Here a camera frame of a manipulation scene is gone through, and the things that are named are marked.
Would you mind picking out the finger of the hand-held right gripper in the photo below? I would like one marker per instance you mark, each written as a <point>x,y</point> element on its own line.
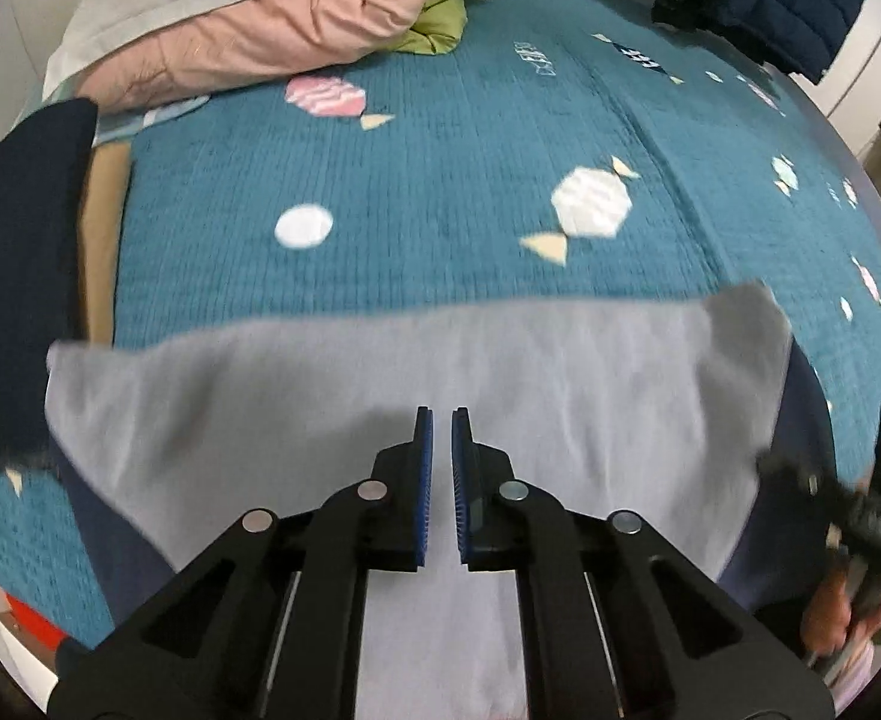
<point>804,484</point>

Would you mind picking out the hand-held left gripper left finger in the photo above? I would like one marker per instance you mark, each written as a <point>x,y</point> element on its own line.
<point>424,487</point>

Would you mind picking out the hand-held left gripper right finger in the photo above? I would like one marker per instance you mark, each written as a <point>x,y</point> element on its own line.
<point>461,487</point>

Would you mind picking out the grey and navy zip jacket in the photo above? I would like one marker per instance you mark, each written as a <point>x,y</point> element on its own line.
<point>410,375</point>

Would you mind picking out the person's right hand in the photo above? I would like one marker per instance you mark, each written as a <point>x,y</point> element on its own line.
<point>830,615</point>

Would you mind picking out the teal quilted bedspread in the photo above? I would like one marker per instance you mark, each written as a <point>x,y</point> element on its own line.
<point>448,180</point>

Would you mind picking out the red object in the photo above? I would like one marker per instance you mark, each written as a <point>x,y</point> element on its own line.
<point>35,622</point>

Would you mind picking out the folded dark blue jeans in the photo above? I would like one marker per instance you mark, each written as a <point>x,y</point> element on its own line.
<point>20,277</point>

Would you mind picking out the light blue striped sheet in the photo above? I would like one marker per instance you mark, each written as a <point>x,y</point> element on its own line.
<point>155,116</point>

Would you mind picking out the pink quilt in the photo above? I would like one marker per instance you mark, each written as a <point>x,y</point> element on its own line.
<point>275,30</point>

